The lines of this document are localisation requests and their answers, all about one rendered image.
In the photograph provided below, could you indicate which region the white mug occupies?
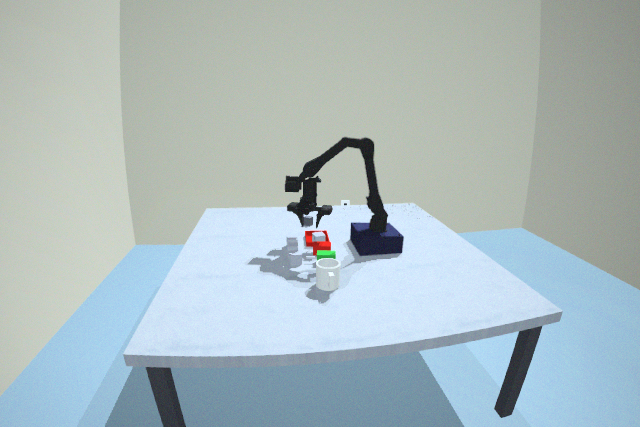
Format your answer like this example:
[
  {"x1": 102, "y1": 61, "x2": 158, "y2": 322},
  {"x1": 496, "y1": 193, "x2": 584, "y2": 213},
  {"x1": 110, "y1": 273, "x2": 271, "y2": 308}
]
[{"x1": 316, "y1": 258, "x2": 341, "y2": 291}]

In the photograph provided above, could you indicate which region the green gauge with white pin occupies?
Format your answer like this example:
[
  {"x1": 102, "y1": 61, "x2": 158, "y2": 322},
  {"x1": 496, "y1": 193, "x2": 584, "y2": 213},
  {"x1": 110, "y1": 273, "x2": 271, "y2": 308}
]
[{"x1": 306, "y1": 250, "x2": 336, "y2": 261}]

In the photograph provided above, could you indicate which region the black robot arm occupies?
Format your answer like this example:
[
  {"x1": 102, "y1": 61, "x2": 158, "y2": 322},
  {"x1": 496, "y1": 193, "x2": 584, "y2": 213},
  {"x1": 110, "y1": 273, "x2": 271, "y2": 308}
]
[{"x1": 285, "y1": 136, "x2": 388, "y2": 232}]

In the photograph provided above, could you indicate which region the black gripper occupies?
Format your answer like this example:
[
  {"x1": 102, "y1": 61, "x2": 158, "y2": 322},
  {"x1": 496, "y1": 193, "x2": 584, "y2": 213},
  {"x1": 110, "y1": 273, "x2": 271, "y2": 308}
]
[{"x1": 287, "y1": 193, "x2": 333, "y2": 229}]

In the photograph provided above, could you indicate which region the red block with white cylindrical pin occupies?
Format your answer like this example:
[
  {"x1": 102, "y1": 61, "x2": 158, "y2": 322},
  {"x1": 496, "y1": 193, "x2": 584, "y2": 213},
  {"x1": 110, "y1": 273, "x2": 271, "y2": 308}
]
[{"x1": 303, "y1": 242, "x2": 331, "y2": 255}]

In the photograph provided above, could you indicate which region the red tray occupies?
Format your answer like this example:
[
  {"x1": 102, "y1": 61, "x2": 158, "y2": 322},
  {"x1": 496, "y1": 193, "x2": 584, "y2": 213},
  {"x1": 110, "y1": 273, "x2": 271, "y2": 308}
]
[{"x1": 305, "y1": 231, "x2": 330, "y2": 246}]

